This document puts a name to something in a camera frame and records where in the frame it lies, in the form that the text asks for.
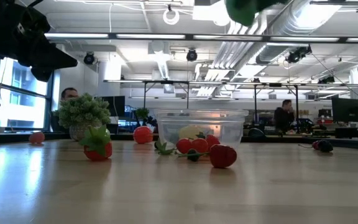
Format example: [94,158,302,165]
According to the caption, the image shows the large window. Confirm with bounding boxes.
[0,49,57,131]

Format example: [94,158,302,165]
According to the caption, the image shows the black curved frame bracket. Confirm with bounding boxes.
[249,127,265,138]

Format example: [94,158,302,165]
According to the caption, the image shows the overhead LED light bar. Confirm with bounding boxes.
[44,32,358,44]

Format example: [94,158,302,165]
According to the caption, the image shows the red toy tomato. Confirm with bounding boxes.
[133,126,154,145]

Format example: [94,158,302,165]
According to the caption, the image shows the small pink toy fruit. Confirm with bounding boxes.
[29,131,45,144]

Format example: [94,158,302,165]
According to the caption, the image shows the background black metal frame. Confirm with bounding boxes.
[252,82,300,128]
[142,80,190,118]

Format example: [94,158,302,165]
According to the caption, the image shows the yellow toy lemon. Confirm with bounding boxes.
[178,124,205,141]

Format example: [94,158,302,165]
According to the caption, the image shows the small green background plant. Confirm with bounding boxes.
[135,107,150,121]

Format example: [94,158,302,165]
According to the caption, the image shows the black computer monitor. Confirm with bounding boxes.
[331,97,358,124]

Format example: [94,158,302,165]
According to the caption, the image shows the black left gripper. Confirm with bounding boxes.
[0,6,78,83]

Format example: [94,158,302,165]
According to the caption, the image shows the black ceiling spotlight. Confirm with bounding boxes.
[83,52,97,65]
[186,48,198,62]

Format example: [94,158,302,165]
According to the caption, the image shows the dark red toy cherries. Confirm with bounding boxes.
[299,139,334,154]

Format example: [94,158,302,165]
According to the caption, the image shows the red toy cherry tomatoes vine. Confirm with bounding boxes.
[154,133,222,157]

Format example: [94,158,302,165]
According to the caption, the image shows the toy strawberry large green leaves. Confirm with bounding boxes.
[78,124,113,162]

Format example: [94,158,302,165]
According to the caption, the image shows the black aluminium table frame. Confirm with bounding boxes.
[0,130,358,152]

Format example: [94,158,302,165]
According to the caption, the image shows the clear plastic tupperware container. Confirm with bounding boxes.
[154,108,249,151]

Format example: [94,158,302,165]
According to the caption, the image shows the green potted plant white pot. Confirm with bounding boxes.
[53,92,112,142]

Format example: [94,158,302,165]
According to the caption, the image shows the small black toy olive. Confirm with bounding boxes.
[186,148,200,162]

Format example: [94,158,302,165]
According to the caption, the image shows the green toy pear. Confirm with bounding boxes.
[224,0,290,27]

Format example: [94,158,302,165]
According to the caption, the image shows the white coiled ceiling cable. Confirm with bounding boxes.
[162,8,180,26]

